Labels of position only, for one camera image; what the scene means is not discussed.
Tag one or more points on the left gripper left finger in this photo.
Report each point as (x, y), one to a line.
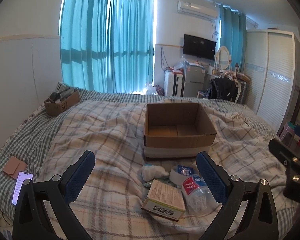
(31, 220)

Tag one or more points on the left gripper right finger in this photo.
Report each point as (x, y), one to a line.
(259, 220)

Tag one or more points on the silver mini fridge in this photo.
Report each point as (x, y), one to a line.
(193, 80)

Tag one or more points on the smartphone with lit screen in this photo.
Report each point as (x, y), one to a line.
(19, 182)

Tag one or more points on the right teal curtain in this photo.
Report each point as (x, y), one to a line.
(233, 34)

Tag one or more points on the white sliding wardrobe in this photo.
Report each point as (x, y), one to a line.
(272, 62)

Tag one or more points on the white plush toy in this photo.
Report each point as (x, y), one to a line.
(150, 172)

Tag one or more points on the left teal curtain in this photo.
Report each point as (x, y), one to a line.
(83, 44)

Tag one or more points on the black wall television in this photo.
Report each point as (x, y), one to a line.
(199, 47)

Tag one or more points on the pink plastic stool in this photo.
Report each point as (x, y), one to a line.
(287, 134)

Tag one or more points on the plaid beige blanket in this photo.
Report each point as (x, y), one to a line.
(109, 205)

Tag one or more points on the clear cotton swab jar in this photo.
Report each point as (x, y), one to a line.
(198, 197)

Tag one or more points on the white air conditioner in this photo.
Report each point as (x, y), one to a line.
(196, 10)

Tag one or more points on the tan medicine box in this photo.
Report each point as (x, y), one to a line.
(164, 200)

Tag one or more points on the grey tape roll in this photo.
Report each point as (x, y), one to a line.
(177, 178)

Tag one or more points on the pink wallet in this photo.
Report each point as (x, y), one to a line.
(14, 166)

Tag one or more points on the chair with black jacket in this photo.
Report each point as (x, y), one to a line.
(222, 89)

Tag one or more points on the clear water jug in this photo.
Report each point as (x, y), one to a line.
(149, 90)

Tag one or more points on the teal curtain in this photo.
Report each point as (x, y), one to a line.
(130, 48)
(83, 44)
(233, 34)

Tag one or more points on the oval white mirror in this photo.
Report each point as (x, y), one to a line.
(222, 58)

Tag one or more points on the blue tissue pack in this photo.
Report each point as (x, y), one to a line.
(185, 170)

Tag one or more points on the white suitcase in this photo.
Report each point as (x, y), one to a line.
(173, 82)

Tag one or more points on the middle teal curtain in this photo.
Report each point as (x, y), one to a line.
(130, 48)

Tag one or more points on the small cardboard box of clutter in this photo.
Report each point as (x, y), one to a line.
(61, 99)

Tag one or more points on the large open cardboard box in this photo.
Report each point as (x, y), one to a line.
(177, 130)

